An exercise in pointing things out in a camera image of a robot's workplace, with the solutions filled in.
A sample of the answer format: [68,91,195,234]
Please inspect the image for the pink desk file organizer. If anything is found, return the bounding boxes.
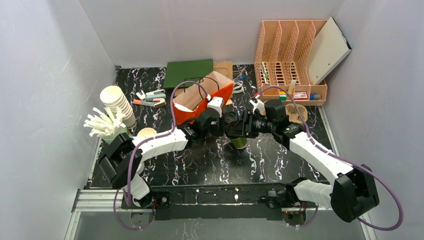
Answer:
[254,20,328,106]

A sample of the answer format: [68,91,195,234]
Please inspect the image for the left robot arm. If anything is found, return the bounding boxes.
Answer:
[97,107,224,205]

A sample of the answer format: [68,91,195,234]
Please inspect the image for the black cup lids stack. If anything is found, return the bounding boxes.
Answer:
[224,111,239,125]

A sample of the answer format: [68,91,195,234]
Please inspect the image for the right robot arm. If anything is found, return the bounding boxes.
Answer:
[224,99,380,223]

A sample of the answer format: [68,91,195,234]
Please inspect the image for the green paper bag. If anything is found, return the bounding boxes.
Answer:
[162,58,214,89]

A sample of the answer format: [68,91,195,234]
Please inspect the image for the white board panel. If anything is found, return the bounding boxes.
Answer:
[306,16,352,85]

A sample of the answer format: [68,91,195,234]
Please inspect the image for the red small box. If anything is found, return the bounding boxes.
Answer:
[293,92,309,101]

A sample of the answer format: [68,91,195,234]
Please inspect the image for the stack of pulp cup carriers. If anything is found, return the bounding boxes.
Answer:
[285,103,308,124]

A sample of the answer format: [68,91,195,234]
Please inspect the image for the brown kraft paper bag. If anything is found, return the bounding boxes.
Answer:
[213,61,233,79]

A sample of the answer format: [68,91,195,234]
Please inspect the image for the green cup of straws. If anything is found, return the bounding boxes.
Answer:
[83,107,129,144]

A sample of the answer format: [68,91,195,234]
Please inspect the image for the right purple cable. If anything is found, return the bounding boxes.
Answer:
[254,86,404,232]

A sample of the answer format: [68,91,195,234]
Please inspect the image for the orange paper bag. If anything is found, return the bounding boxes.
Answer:
[172,71,234,125]

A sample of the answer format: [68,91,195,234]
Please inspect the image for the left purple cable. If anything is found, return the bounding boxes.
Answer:
[112,80,213,231]

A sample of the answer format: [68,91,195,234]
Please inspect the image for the single green paper cup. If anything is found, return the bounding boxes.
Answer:
[229,137,248,150]

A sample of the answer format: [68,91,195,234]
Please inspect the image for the purple cable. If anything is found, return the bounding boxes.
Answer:
[112,80,213,231]
[254,86,404,232]

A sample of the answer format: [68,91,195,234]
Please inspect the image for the tall stack paper cups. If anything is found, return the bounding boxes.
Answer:
[99,85,137,129]

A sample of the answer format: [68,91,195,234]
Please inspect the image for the metal base rail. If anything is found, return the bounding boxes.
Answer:
[66,183,376,240]

